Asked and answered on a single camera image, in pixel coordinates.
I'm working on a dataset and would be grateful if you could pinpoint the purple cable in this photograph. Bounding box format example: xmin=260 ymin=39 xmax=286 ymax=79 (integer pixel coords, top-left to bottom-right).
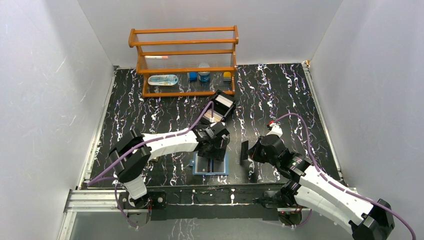
xmin=86 ymin=100 xmax=216 ymax=229
xmin=273 ymin=112 xmax=417 ymax=240

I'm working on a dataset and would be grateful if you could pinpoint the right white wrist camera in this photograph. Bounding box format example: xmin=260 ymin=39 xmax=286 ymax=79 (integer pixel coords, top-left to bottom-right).
xmin=266 ymin=121 xmax=283 ymax=138

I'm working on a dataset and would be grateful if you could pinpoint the blue lidded jar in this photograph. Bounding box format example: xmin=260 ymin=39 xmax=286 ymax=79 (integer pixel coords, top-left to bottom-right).
xmin=197 ymin=63 xmax=211 ymax=83

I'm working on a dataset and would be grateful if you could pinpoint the small blue box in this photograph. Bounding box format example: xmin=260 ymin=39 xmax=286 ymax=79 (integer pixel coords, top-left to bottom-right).
xmin=187 ymin=72 xmax=198 ymax=82

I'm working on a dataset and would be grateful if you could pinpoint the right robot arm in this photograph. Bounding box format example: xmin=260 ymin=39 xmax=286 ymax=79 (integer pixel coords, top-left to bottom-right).
xmin=247 ymin=134 xmax=395 ymax=240

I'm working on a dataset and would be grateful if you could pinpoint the blue card holder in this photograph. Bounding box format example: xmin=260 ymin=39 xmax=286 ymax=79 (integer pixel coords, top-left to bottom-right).
xmin=189 ymin=152 xmax=230 ymax=176

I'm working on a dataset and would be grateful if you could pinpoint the white and orange tube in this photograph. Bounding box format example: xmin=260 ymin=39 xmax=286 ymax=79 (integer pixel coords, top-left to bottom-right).
xmin=143 ymin=55 xmax=169 ymax=60

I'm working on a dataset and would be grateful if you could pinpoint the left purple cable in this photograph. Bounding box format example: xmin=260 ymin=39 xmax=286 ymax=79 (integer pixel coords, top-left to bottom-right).
xmin=86 ymin=100 xmax=216 ymax=229

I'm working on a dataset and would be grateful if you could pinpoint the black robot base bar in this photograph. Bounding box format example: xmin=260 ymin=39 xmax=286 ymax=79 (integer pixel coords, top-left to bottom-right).
xmin=145 ymin=183 xmax=304 ymax=222

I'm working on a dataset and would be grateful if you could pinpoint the white card stack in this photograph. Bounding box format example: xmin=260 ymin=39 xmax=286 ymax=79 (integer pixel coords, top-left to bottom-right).
xmin=215 ymin=94 xmax=234 ymax=108

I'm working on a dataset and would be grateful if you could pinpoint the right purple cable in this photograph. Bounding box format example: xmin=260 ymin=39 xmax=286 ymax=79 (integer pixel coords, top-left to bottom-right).
xmin=273 ymin=112 xmax=417 ymax=240

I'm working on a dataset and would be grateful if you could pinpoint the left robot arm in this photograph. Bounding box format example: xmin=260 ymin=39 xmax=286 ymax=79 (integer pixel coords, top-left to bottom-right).
xmin=108 ymin=122 xmax=230 ymax=208

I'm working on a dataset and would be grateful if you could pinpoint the toothbrush blister pack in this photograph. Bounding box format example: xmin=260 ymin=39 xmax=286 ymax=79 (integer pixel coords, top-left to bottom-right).
xmin=147 ymin=74 xmax=179 ymax=86

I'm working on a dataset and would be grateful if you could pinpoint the orange wooden wire shelf rack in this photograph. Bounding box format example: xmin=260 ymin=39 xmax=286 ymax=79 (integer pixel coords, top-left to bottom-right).
xmin=128 ymin=25 xmax=239 ymax=98

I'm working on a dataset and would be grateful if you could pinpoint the yellow and grey sponge block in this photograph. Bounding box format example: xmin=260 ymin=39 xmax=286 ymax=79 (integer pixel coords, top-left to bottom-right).
xmin=222 ymin=71 xmax=232 ymax=83

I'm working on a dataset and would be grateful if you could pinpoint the black card tray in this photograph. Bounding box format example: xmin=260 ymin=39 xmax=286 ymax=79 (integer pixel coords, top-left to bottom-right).
xmin=199 ymin=90 xmax=238 ymax=125

